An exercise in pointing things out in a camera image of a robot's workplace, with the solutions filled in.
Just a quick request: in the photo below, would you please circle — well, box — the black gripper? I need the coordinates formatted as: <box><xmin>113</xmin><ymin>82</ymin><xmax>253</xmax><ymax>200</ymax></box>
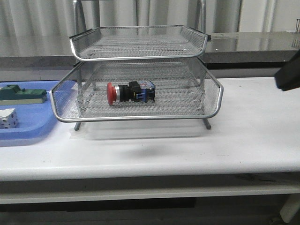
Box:
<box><xmin>274</xmin><ymin>51</ymin><xmax>300</xmax><ymax>91</ymax></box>

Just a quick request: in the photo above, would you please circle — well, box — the silver mesh tray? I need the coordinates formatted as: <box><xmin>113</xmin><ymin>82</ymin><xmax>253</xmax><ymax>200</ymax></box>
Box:
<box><xmin>49</xmin><ymin>58</ymin><xmax>224</xmax><ymax>122</ymax></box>
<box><xmin>70</xmin><ymin>25</ymin><xmax>210</xmax><ymax>61</ymax></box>

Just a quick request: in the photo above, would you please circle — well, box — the red emergency stop button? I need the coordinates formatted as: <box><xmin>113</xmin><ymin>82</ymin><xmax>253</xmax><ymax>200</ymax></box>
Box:
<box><xmin>106</xmin><ymin>80</ymin><xmax>156</xmax><ymax>105</ymax></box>

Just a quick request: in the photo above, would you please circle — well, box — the white table leg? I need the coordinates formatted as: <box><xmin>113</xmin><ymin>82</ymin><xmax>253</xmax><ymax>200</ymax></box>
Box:
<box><xmin>279</xmin><ymin>194</ymin><xmax>300</xmax><ymax>223</ymax></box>

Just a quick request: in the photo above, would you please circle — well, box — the blue plastic tray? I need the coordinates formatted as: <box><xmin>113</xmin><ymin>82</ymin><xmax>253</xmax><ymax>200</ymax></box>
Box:
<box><xmin>0</xmin><ymin>94</ymin><xmax>57</xmax><ymax>147</ymax></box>

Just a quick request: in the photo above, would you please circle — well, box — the grey stone counter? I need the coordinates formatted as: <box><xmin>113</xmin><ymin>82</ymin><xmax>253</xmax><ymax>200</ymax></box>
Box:
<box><xmin>0</xmin><ymin>31</ymin><xmax>300</xmax><ymax>82</ymax></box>

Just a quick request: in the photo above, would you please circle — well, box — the green terminal block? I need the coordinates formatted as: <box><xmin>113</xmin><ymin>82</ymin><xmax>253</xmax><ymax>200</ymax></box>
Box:
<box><xmin>0</xmin><ymin>84</ymin><xmax>47</xmax><ymax>105</ymax></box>

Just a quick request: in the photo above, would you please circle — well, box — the white electrical component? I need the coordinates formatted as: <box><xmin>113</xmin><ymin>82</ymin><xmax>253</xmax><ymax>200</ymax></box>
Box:
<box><xmin>0</xmin><ymin>108</ymin><xmax>18</xmax><ymax>129</ymax></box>

